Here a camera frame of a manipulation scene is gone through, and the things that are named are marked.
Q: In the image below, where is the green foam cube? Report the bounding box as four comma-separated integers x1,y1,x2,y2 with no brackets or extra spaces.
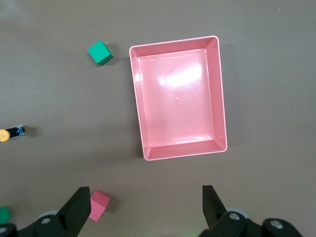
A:
0,206,11,225
87,40,115,67

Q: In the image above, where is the pink plastic bin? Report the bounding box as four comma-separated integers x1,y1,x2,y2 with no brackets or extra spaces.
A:
128,35,228,162

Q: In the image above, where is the brown table cover sheet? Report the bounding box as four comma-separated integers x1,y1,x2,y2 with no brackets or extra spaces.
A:
0,0,316,237

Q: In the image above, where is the orange capped push button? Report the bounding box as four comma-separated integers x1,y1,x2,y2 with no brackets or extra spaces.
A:
0,125,27,143

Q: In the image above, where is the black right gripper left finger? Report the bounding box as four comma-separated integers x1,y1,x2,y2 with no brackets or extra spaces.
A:
0,186,91,237

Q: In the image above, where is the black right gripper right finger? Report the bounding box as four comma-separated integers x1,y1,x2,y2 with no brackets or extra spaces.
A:
201,185,306,237

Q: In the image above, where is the pink foam cube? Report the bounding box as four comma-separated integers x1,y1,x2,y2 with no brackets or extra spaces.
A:
88,190,111,222

